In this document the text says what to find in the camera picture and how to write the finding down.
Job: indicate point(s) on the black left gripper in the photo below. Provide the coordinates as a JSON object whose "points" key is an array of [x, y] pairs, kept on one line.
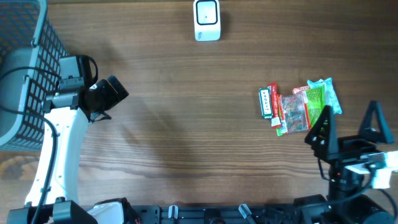
{"points": [[112, 90]]}

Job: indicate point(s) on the mint green wipes packet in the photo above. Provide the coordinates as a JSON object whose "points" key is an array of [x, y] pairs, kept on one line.
{"points": [[331, 98]]}

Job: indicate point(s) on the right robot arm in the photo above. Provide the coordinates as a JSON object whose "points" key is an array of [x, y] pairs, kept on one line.
{"points": [[350, 199]]}

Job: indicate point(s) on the red chocolate bar wrapper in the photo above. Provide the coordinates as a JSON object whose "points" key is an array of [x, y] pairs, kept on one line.
{"points": [[275, 121]]}

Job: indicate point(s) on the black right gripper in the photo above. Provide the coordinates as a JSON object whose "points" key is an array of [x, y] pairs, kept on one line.
{"points": [[351, 147]]}

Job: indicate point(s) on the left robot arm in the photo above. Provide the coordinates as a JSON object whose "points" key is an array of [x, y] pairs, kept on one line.
{"points": [[79, 100]]}

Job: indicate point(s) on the green gummy candy bag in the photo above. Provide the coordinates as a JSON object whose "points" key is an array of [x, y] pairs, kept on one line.
{"points": [[300, 112]]}

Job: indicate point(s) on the grey mesh plastic basket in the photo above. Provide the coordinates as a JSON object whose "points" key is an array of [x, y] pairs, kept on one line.
{"points": [[30, 54]]}

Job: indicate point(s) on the green white small packet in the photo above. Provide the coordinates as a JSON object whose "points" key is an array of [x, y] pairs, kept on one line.
{"points": [[265, 103]]}

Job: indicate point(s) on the small orange white box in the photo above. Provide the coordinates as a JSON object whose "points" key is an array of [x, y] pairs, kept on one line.
{"points": [[299, 89]]}

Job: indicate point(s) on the white barcode scanner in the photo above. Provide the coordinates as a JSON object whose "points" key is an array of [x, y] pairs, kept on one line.
{"points": [[207, 20]]}

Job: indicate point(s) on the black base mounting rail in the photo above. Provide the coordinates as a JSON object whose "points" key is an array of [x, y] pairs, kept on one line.
{"points": [[271, 214]]}

